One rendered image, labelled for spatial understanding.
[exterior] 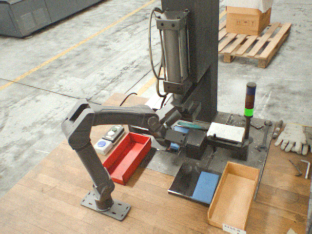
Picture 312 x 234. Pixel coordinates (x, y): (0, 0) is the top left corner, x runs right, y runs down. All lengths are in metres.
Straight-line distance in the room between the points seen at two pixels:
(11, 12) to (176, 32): 5.17
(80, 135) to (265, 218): 0.69
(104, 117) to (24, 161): 2.18
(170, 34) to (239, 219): 0.68
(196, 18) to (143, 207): 0.71
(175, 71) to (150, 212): 0.53
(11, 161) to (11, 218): 1.83
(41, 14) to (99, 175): 5.49
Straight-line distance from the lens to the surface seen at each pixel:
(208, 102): 1.40
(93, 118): 0.87
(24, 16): 6.12
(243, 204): 1.14
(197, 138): 1.26
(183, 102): 1.13
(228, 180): 1.21
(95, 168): 1.01
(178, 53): 1.04
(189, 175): 1.20
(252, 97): 1.24
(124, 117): 0.93
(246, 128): 1.34
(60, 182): 1.34
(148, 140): 1.32
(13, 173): 2.97
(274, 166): 1.29
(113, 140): 1.41
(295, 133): 1.44
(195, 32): 1.07
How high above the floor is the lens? 1.82
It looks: 36 degrees down
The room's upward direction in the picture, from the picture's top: 8 degrees counter-clockwise
